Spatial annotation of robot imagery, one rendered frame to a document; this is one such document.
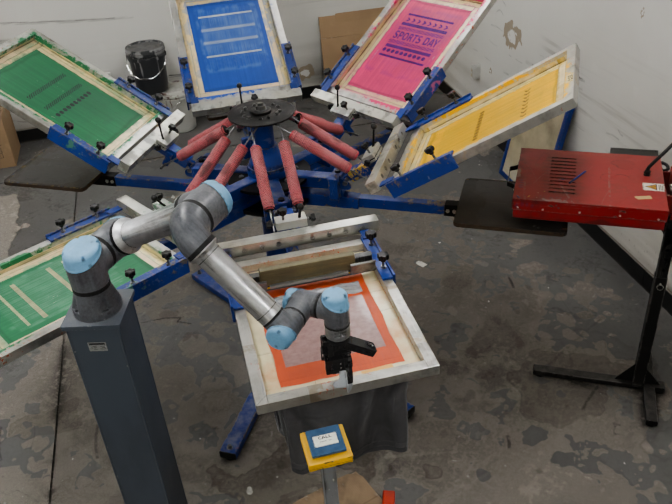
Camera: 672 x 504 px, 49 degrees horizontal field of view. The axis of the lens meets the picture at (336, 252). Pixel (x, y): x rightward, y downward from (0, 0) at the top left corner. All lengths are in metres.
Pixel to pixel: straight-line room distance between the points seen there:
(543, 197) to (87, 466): 2.31
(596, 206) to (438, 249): 1.83
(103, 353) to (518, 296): 2.55
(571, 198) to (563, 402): 1.11
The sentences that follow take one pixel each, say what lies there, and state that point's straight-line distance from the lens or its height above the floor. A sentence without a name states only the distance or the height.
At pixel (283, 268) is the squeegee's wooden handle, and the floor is 1.06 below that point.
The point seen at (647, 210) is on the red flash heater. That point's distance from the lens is 3.04.
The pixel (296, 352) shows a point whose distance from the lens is 2.50.
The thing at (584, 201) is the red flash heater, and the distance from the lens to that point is 3.03.
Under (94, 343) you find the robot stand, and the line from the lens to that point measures 2.45.
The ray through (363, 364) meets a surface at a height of 0.95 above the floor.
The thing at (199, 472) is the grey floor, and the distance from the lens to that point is 3.48.
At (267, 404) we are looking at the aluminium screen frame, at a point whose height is 0.99.
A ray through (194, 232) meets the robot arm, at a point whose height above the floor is 1.56.
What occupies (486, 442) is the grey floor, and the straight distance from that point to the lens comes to 3.50.
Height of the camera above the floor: 2.59
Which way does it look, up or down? 34 degrees down
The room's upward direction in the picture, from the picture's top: 4 degrees counter-clockwise
